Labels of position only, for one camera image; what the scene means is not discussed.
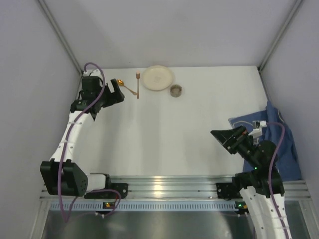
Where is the copper spoon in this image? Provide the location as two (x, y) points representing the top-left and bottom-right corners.
(117, 79), (137, 96)

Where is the copper fork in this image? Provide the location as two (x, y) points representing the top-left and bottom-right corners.
(136, 71), (140, 99)

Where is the cream ceramic plate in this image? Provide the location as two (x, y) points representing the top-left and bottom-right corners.
(142, 65), (175, 91)

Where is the blue placemat cloth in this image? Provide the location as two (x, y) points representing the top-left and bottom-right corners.
(228, 101), (302, 182)

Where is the speckled ceramic cup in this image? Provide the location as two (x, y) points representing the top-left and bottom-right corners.
(169, 84), (182, 98)

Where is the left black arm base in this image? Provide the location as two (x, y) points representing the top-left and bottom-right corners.
(84, 183), (129, 199)

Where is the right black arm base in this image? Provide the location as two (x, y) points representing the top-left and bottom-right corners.
(216, 183), (242, 201)

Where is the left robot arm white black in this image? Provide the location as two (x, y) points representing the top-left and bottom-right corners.
(40, 69), (125, 198)

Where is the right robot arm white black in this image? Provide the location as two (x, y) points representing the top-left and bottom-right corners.
(210, 120), (292, 239)

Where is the aluminium mounting rail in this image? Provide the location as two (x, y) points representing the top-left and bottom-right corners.
(39, 174), (312, 200)

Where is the left aluminium frame post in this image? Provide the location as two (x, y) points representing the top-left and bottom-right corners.
(36, 0), (83, 75)

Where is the aluminium frame post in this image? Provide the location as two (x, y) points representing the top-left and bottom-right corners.
(36, 0), (83, 75)
(257, 0), (304, 74)

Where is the perforated cable duct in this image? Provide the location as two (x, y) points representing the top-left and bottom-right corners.
(63, 201), (248, 212)

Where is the right aluminium frame post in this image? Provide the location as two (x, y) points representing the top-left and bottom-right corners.
(257, 0), (304, 74)

